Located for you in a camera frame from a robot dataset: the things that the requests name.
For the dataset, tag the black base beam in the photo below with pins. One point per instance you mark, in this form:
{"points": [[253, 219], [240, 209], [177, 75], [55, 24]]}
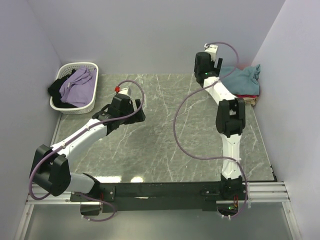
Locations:
{"points": [[148, 196]]}

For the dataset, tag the lilac t shirt in basket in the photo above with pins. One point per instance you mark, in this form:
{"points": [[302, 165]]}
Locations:
{"points": [[78, 89]]}

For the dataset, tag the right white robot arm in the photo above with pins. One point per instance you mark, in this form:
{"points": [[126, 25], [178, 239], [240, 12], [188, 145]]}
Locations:
{"points": [[230, 122]]}

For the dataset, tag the teal blue t shirt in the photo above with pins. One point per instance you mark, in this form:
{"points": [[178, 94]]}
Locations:
{"points": [[244, 81]]}

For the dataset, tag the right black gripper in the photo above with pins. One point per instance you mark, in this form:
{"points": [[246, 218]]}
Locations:
{"points": [[216, 70]]}

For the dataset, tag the black garment in basket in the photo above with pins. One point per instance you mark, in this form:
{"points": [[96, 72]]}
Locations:
{"points": [[54, 92]]}

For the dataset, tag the folded tan t shirt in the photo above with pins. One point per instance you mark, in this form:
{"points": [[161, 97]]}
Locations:
{"points": [[251, 101]]}

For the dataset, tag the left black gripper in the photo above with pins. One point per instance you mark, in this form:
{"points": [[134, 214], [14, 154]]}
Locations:
{"points": [[138, 116]]}

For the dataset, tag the white plastic laundry basket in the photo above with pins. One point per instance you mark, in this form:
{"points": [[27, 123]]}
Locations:
{"points": [[66, 69]]}

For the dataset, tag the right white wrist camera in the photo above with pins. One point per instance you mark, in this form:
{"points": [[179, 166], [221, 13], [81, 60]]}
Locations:
{"points": [[212, 50]]}

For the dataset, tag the folded red t shirt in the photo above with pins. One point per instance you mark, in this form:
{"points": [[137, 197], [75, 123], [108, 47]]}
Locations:
{"points": [[247, 96]]}

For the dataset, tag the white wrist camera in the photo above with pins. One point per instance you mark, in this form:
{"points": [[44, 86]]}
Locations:
{"points": [[123, 91], [212, 50]]}

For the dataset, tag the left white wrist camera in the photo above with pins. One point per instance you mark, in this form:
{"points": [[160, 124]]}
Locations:
{"points": [[123, 91]]}

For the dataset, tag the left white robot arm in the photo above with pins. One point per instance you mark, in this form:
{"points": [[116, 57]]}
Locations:
{"points": [[51, 164]]}

